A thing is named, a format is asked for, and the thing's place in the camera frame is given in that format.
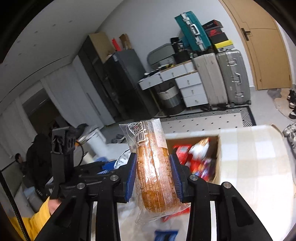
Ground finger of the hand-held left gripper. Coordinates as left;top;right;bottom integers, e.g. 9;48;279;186
73;160;121;183

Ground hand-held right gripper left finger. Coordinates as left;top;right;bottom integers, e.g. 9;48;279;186
35;152;138;241

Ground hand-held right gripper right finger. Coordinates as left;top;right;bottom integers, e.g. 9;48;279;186
169;154;273;241

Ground orange biscuit packet clear wrapper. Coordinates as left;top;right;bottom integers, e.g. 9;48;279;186
119;118;192;224

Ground red yellow snack packet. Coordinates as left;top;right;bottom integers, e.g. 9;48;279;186
193;160;215;180

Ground red white snack bag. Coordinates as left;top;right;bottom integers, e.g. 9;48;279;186
188;138;211;163

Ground brown cardboard box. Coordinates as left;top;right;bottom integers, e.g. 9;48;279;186
165;134;222;186

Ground person's left forearm yellow sleeve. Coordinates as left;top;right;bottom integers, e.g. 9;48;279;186
10;197;62;241

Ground white cup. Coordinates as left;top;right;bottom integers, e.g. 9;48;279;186
83;152;96;166

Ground stacked blue bowls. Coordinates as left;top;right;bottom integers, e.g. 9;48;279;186
97;158;116;175

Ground white kettle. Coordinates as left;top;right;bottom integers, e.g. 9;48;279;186
79;128;107;158

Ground red packet with black tray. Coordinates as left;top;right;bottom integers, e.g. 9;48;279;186
162;204;191;222

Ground blue snack packet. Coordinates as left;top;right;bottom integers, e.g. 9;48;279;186
155;229;179;241

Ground white curtain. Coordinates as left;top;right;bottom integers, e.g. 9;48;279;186
0;57;116;163

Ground black white patterned rug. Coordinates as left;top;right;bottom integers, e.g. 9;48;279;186
159;105;256;132

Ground grey white laundry basket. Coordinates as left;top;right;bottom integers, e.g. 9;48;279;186
157;85;185;114

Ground black fridge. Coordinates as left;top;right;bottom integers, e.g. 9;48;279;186
103;49;160;122

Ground dark tall cabinet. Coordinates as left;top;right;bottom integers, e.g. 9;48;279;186
77;35;121;123

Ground white drawer desk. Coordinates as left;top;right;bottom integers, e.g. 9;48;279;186
138;61;210;116

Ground beige suitcase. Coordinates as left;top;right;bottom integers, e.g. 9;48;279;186
192;53;229;109

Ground silver suitcase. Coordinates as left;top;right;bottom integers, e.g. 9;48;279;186
216;49;252;107

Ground flat cardboard panel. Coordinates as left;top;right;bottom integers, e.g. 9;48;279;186
88;32;115;63

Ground black storage box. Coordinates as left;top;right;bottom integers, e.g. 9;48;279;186
172;50;192;64

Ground pile of assorted shoes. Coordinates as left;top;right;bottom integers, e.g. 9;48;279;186
282;88;296;160

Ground oval mirror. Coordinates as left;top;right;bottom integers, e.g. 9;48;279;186
147;44;176;66

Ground brown paper bag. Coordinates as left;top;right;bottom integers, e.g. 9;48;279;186
119;34;133;49

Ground beige round floor mat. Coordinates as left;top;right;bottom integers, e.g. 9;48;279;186
267;88;296;120

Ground black printed bag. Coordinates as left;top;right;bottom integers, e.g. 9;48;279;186
171;37;185;52

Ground plain black shoe box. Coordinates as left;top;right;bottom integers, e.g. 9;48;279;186
209;32;228;44

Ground teal suitcase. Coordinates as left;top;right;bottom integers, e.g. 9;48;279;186
174;10;212;52

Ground red black shoe box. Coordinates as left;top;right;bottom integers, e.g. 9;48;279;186
205;27;223;35

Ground wooden door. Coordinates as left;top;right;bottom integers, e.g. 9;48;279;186
220;0;292;91

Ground black red-lid shoe box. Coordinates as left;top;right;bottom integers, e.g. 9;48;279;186
202;20;220;29

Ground black cable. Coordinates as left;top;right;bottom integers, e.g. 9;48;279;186
0;169;31;241

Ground black door handle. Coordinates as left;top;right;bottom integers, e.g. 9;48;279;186
240;27;251;42

